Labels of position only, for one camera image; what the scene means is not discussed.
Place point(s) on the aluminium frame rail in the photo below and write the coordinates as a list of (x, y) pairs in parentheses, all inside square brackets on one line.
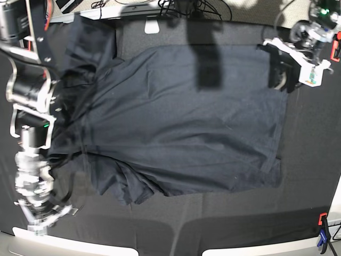
[(112, 12)]

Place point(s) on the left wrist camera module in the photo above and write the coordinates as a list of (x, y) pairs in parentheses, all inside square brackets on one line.
[(311, 75)]

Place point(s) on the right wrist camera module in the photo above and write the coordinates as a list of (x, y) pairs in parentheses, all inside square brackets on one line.
[(38, 230)]

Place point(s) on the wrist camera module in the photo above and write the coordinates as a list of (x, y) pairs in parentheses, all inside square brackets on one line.
[(38, 230), (311, 75)]

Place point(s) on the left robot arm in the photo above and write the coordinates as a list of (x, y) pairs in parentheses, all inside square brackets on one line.
[(311, 47)]

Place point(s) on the black table cover cloth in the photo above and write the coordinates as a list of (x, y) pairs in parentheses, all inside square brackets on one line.
[(191, 224)]

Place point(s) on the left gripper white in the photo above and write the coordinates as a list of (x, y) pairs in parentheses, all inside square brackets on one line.
[(285, 62)]

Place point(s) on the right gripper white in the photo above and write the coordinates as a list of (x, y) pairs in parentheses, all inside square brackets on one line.
[(48, 213)]

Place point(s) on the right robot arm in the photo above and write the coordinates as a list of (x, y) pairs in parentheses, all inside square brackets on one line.
[(31, 91)]

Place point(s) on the white tab on table edge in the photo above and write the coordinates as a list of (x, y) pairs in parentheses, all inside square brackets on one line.
[(151, 26)]

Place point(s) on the orange clamp top right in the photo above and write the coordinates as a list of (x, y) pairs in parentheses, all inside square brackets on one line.
[(335, 50)]

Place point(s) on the black t-shirt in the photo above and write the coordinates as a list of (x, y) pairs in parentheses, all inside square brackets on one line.
[(174, 119)]

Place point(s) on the orange blue clamp bottom right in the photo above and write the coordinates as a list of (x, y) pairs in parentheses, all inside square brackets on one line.
[(325, 236)]

